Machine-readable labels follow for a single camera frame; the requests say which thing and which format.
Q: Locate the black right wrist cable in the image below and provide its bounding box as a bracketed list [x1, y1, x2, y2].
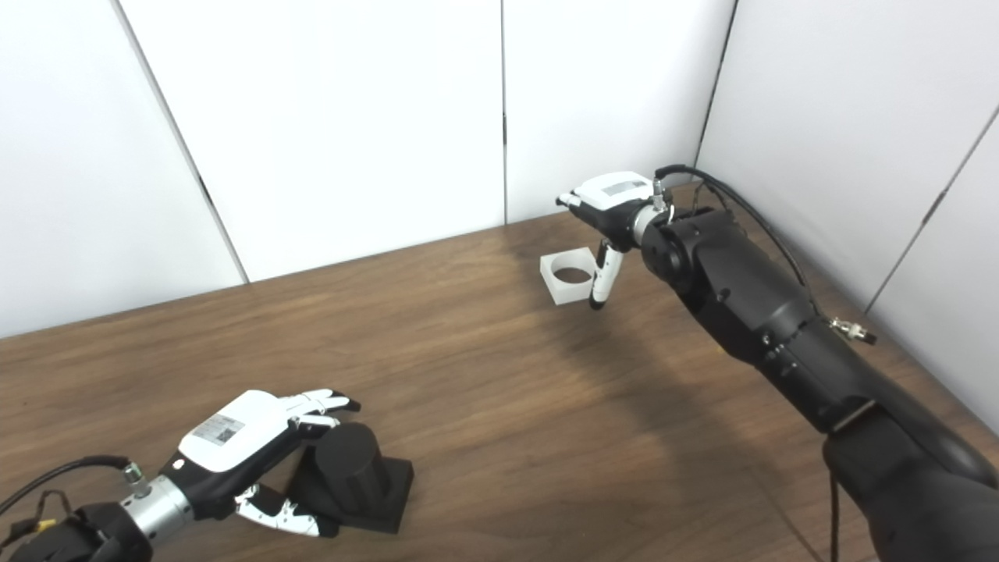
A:
[654, 164, 879, 346]

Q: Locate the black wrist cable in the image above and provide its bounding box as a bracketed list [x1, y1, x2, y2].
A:
[654, 164, 879, 346]
[0, 455, 151, 547]

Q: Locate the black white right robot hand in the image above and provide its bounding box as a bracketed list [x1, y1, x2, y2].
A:
[556, 171, 660, 311]

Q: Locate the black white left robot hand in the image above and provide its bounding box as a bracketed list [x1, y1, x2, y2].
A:
[160, 389, 362, 539]

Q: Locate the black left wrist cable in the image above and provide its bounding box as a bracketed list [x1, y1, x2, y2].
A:
[0, 455, 151, 547]

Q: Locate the black peg with square base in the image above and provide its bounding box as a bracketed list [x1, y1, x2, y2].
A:
[283, 421, 414, 535]

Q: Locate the white square piece with hole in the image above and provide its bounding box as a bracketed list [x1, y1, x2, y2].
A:
[539, 247, 602, 307]

